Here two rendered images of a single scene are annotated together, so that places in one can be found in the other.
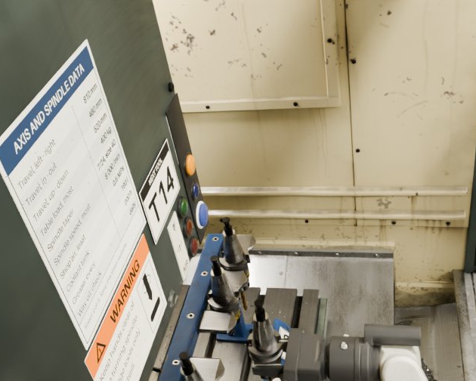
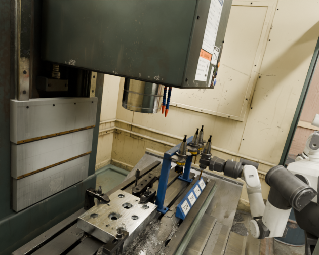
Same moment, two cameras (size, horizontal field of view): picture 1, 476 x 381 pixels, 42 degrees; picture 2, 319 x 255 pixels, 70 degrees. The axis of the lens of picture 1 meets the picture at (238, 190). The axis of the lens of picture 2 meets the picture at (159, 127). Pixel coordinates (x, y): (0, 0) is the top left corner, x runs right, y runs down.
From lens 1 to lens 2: 0.71 m
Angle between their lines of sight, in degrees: 23
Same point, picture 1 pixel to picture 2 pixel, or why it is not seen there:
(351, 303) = (224, 194)
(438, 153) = (270, 148)
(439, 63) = (278, 116)
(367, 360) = (239, 165)
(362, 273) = (230, 186)
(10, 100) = not seen: outside the picture
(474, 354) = not seen: hidden behind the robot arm
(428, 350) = (246, 223)
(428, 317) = (248, 215)
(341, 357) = (231, 162)
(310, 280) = not seen: hidden behind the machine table
